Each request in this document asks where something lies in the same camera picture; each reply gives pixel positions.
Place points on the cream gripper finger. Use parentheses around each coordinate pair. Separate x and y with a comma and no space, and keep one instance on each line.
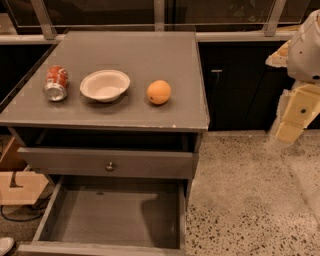
(296,110)

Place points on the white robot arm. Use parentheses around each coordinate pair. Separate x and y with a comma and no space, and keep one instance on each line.
(300,55)

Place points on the grey drawer cabinet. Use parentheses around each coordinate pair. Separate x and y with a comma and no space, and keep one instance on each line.
(118,118)

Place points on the brass drawer knob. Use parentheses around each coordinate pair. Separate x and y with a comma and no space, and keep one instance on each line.
(110,167)

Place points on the grey open middle drawer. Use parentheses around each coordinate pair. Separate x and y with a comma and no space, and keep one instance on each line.
(97,216)

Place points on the grey upper drawer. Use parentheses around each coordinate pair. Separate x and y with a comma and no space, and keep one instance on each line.
(92,162)

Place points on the black low cabinet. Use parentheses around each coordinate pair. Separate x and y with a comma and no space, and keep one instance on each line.
(242,91)

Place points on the white paper bowl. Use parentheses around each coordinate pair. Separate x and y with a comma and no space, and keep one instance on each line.
(105,85)

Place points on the red soda can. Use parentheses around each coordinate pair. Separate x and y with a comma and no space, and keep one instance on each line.
(55,87)

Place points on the cardboard box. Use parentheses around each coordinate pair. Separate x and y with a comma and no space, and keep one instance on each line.
(18,185)

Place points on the white shoe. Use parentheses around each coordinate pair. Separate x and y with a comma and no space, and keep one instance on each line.
(6,244)

